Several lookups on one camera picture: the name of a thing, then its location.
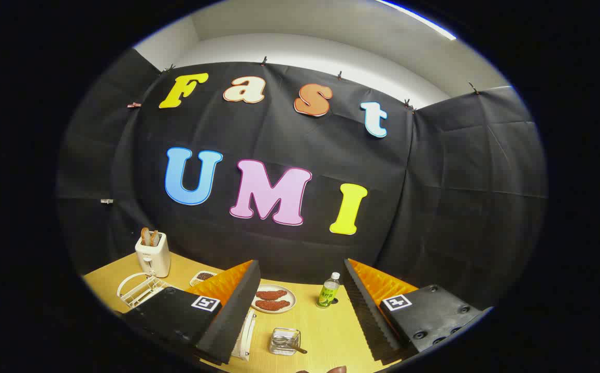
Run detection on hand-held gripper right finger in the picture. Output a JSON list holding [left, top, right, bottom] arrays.
[[342, 259, 493, 363]]

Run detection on green label drink bottle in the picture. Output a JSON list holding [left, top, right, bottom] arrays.
[[317, 272, 341, 309]]

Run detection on white toaster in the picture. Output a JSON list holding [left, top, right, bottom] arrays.
[[135, 232, 172, 278]]

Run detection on metal spoon with brown handle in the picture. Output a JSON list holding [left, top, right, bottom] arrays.
[[277, 336, 308, 354]]

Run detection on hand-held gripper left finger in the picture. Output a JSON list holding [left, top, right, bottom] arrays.
[[121, 260, 262, 366]]

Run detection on white plate with sausages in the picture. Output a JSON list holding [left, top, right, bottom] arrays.
[[251, 284, 297, 314]]

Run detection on metal wire basket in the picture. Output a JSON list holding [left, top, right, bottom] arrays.
[[269, 327, 301, 356]]

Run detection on white wire dish rack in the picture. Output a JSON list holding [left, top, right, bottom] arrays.
[[117, 272, 257, 362]]

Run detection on white divided bean tray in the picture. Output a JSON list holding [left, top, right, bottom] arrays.
[[190, 270, 219, 287]]

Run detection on black backdrop cloth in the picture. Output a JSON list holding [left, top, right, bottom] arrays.
[[56, 48, 548, 311]]

